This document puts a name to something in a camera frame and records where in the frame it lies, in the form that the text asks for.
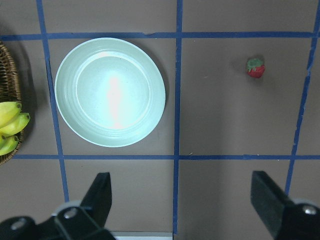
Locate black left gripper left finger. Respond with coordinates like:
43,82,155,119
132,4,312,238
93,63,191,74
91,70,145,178
54,172,111,240

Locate yellow banana bunch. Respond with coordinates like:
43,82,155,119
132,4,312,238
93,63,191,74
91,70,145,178
0,101,31,156

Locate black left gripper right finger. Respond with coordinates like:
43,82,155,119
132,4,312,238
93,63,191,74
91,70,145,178
250,170,320,240

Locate light green plate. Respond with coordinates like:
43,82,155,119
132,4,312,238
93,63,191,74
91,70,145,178
54,37,166,148

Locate woven fruit basket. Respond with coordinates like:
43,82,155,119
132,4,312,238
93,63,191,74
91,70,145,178
0,41,25,166

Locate red strawberry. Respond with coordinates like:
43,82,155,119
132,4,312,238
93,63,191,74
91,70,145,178
246,58,265,79

